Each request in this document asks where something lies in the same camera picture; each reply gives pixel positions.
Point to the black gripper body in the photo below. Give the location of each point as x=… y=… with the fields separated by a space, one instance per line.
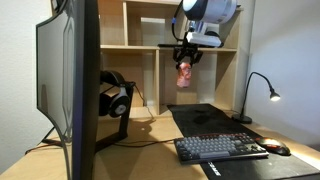
x=190 y=50

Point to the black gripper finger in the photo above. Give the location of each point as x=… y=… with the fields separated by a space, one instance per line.
x=177 y=57
x=198 y=58

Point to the orange red soda can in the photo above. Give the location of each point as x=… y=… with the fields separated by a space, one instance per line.
x=184 y=76

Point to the black flat shelf item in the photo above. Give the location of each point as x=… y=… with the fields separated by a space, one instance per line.
x=170 y=45

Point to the black desk mat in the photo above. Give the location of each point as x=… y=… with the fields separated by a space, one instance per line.
x=206 y=116

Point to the black gooseneck desk lamp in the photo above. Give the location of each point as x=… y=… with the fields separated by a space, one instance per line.
x=242 y=118

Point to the grey black mechanical keyboard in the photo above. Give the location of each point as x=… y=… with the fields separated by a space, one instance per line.
x=216 y=148

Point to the black curved computer monitor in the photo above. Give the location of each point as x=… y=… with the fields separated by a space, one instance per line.
x=83 y=83

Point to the black orange computer mouse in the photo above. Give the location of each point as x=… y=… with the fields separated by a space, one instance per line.
x=275 y=146

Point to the black monitor stand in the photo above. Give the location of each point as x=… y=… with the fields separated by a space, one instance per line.
x=53 y=142

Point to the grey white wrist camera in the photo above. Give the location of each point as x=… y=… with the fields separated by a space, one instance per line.
x=203 y=39

